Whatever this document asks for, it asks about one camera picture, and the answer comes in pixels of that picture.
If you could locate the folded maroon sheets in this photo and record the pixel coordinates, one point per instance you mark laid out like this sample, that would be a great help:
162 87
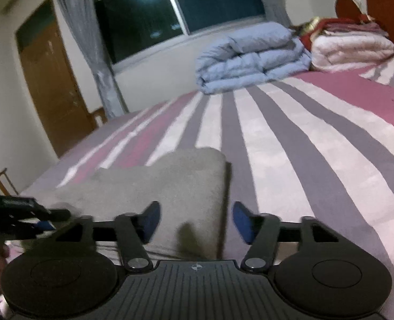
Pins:
353 28

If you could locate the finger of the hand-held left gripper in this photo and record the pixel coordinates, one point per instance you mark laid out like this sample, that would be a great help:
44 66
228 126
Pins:
55 215
42 226

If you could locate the folded white quilt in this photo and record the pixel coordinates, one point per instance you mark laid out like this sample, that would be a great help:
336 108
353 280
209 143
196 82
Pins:
350 50

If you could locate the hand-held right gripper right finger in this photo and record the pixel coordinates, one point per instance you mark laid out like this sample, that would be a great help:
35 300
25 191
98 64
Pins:
243 223

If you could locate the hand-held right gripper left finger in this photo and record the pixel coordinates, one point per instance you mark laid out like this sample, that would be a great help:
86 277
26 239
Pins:
150 221

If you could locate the brown wooden door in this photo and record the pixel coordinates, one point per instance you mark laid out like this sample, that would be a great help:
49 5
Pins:
50 83

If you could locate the brown wooden headboard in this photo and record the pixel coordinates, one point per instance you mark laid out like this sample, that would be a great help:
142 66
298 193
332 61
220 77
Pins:
390 0

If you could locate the folded light blue duvet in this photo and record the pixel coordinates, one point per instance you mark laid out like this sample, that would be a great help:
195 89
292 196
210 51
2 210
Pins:
250 60

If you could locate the striped pink grey bed sheet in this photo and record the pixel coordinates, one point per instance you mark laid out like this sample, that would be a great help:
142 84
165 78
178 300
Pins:
300 140

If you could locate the red folded clothes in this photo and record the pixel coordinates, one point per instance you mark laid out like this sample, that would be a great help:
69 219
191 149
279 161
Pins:
308 36

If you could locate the sliding glass window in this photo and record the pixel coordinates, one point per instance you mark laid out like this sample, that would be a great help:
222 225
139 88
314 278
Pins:
217 0

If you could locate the grey pants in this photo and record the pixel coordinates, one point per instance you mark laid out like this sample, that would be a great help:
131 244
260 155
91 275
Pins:
183 186

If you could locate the grey curtain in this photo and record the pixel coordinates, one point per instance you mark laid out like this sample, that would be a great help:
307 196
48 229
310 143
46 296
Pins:
270 0
93 56

